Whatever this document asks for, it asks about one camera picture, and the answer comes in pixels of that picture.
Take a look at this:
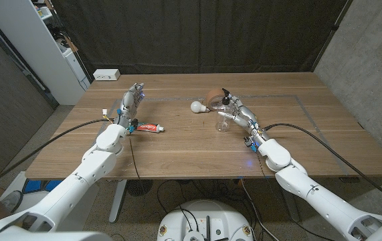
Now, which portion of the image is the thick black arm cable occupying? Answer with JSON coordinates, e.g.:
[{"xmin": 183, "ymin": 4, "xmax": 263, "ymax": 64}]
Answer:
[
  {"xmin": 0, "ymin": 118, "xmax": 111, "ymax": 195},
  {"xmin": 263, "ymin": 123, "xmax": 382, "ymax": 202}
]

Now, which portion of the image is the black backdrop pole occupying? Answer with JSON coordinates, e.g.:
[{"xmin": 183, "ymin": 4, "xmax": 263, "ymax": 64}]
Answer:
[{"xmin": 310, "ymin": 0, "xmax": 354, "ymax": 72}]

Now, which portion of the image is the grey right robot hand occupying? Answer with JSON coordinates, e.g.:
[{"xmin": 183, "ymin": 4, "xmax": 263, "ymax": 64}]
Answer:
[{"xmin": 217, "ymin": 94, "xmax": 272, "ymax": 148}]

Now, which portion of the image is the white table leg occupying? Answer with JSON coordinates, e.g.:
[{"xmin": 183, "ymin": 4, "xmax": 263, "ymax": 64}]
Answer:
[
  {"xmin": 108, "ymin": 179, "xmax": 128, "ymax": 224},
  {"xmin": 277, "ymin": 178, "xmax": 301, "ymax": 224}
]

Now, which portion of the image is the brown packing tape roll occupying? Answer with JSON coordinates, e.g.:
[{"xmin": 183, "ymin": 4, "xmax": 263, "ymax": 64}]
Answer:
[{"xmin": 205, "ymin": 88, "xmax": 228, "ymax": 112}]

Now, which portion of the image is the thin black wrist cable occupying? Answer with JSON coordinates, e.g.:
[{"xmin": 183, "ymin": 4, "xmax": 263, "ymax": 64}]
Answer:
[
  {"xmin": 128, "ymin": 132, "xmax": 141, "ymax": 180},
  {"xmin": 256, "ymin": 150, "xmax": 337, "ymax": 241}
]

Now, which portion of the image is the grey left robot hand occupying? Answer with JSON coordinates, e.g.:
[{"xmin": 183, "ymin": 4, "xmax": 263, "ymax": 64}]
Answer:
[{"xmin": 116, "ymin": 82, "xmax": 145, "ymax": 130}]

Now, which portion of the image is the white robot torso base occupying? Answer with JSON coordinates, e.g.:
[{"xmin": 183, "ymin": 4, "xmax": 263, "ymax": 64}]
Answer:
[{"xmin": 156, "ymin": 199, "xmax": 254, "ymax": 241}]

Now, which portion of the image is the red teal toothpaste tube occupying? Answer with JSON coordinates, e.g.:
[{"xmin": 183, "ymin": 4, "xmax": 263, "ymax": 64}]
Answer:
[{"xmin": 135, "ymin": 123, "xmax": 165, "ymax": 134}]

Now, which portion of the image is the white storage cabinet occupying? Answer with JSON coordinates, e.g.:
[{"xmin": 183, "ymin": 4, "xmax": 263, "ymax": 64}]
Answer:
[{"xmin": 0, "ymin": 0, "xmax": 91, "ymax": 106}]

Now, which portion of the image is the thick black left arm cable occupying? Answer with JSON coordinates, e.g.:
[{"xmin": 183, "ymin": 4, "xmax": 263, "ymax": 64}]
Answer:
[{"xmin": 0, "ymin": 118, "xmax": 111, "ymax": 195}]

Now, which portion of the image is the dark fabric curtain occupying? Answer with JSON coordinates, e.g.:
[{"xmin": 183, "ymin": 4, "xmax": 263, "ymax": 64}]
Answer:
[{"xmin": 50, "ymin": 0, "xmax": 349, "ymax": 75}]

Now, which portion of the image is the light wooden table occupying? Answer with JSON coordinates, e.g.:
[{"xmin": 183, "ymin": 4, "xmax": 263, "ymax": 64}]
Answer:
[{"xmin": 76, "ymin": 94, "xmax": 351, "ymax": 177}]

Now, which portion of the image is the grey floor cable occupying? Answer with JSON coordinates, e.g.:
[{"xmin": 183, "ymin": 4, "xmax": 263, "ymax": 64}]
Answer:
[{"xmin": 240, "ymin": 179, "xmax": 272, "ymax": 241}]

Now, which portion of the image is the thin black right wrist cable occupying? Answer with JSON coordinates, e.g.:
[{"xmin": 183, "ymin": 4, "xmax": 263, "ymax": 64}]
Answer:
[{"xmin": 256, "ymin": 150, "xmax": 337, "ymax": 241}]

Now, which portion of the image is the clear dispenser bottle black pump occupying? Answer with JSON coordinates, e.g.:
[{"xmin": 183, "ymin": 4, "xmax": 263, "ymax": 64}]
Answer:
[{"xmin": 215, "ymin": 88, "xmax": 235, "ymax": 133}]

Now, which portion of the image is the white blue mobile base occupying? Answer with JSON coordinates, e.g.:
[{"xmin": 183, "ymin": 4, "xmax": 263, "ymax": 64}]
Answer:
[{"xmin": 0, "ymin": 171, "xmax": 78, "ymax": 215}]

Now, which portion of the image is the white power strip box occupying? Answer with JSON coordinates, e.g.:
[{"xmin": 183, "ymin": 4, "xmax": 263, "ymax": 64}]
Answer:
[{"xmin": 92, "ymin": 68, "xmax": 121, "ymax": 82}]

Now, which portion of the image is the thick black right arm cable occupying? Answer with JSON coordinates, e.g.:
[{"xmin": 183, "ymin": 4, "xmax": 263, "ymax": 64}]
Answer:
[{"xmin": 263, "ymin": 123, "xmax": 382, "ymax": 202}]

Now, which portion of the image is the thin black left wrist cable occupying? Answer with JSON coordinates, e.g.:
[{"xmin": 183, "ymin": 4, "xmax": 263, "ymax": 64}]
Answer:
[{"xmin": 128, "ymin": 132, "xmax": 141, "ymax": 180}]

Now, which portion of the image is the white light bulb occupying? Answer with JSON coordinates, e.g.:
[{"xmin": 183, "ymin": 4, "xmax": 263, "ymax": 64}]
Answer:
[{"xmin": 190, "ymin": 100, "xmax": 211, "ymax": 114}]

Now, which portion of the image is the black round floor object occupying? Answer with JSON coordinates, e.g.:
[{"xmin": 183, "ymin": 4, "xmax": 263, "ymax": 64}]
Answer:
[{"xmin": 126, "ymin": 179, "xmax": 154, "ymax": 197}]

